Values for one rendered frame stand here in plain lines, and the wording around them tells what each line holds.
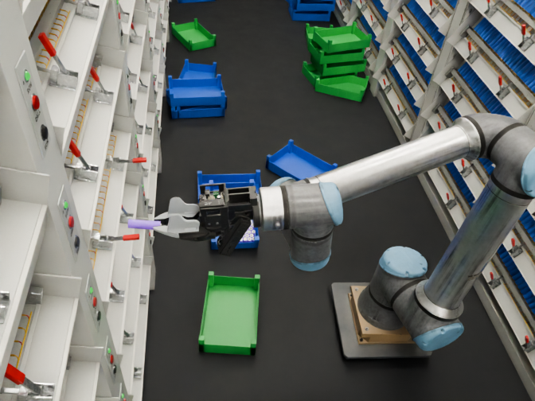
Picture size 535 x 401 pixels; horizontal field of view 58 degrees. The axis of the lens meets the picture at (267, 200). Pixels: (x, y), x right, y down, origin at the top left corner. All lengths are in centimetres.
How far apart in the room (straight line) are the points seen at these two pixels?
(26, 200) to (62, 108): 21
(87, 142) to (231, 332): 102
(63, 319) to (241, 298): 122
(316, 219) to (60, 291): 48
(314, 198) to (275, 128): 184
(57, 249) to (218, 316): 123
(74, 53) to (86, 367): 56
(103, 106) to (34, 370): 64
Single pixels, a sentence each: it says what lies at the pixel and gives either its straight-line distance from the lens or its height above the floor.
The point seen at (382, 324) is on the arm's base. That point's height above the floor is 15.
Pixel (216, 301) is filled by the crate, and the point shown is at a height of 0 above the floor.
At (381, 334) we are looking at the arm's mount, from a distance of 180.
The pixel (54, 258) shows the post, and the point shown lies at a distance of 75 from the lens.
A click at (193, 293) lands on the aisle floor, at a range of 196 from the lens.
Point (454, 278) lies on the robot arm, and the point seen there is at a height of 54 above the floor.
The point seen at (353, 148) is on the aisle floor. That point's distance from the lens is 272.
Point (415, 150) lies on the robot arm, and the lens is 124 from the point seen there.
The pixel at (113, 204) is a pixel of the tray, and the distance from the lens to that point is 122.
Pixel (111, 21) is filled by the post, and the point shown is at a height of 108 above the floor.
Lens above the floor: 160
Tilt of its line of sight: 44 degrees down
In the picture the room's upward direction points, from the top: 6 degrees clockwise
